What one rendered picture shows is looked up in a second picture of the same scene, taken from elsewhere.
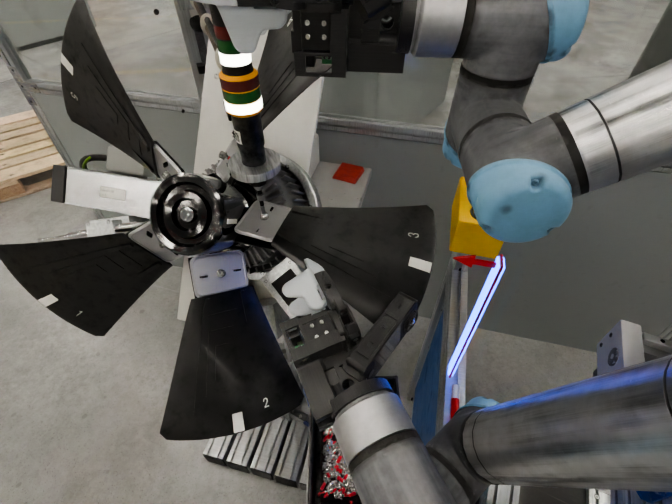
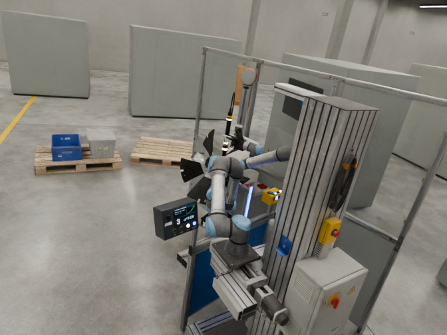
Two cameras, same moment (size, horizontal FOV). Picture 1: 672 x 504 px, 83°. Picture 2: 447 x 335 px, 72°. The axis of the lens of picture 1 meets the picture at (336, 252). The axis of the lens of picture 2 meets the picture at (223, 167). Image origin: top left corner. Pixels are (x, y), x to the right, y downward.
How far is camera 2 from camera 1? 2.07 m
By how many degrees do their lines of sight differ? 33
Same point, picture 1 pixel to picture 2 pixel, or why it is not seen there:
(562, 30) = (257, 151)
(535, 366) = not seen: hidden behind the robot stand
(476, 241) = (266, 198)
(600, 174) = (247, 164)
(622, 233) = (342, 242)
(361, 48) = (238, 146)
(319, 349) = not seen: hidden behind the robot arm
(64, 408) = (148, 226)
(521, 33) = (253, 150)
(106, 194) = (200, 159)
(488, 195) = not seen: hidden behind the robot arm
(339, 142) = (265, 177)
